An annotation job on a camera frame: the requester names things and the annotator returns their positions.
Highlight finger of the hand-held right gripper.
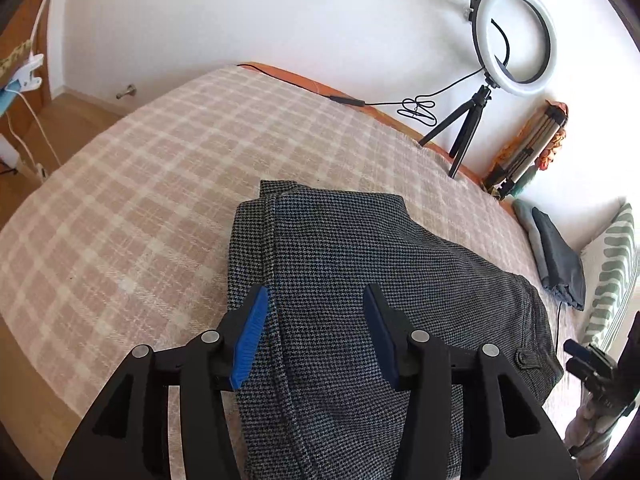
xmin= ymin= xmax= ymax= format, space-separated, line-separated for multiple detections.
xmin=567 ymin=359 xmax=601 ymax=379
xmin=563 ymin=340 xmax=597 ymax=362

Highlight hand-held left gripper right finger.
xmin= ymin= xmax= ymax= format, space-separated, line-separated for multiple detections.
xmin=363 ymin=284 xmax=582 ymax=480

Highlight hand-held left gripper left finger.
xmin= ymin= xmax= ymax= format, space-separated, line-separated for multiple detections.
xmin=52 ymin=284 xmax=271 ymax=480

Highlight grey houndstooth pants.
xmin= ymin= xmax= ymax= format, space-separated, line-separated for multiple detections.
xmin=228 ymin=179 xmax=565 ymax=480

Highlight green striped white pillow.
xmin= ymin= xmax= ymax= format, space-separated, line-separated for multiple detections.
xmin=579 ymin=202 xmax=640 ymax=351

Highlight folded dark grey cloth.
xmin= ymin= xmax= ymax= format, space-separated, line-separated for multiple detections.
xmin=531 ymin=207 xmax=587 ymax=312

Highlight folded light grey cloth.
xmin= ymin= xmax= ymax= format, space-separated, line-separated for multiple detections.
xmin=512 ymin=199 xmax=551 ymax=281

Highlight beige plaid blanket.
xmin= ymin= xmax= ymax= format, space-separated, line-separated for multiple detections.
xmin=0 ymin=64 xmax=591 ymax=461

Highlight folded tripod stand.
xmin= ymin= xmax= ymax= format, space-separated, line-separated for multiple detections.
xmin=484 ymin=105 xmax=569 ymax=200

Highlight orange patterned cloth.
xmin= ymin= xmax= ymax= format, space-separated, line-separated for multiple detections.
xmin=487 ymin=102 xmax=570 ymax=181

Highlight orange bed sheet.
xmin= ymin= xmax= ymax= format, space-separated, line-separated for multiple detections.
xmin=240 ymin=62 xmax=516 ymax=213

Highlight small black tripod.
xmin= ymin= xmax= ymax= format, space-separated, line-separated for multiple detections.
xmin=418 ymin=84 xmax=492 ymax=180

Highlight black ring light cable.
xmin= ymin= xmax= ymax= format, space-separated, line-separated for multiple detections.
xmin=236 ymin=19 xmax=512 ymax=129

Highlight white ring light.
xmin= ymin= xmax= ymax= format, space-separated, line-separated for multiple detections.
xmin=462 ymin=0 xmax=558 ymax=96

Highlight white cable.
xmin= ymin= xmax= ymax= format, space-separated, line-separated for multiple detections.
xmin=9 ymin=87 xmax=62 ymax=181

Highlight white clamp with cable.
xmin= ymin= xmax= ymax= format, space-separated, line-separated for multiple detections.
xmin=5 ymin=0 xmax=57 ymax=94

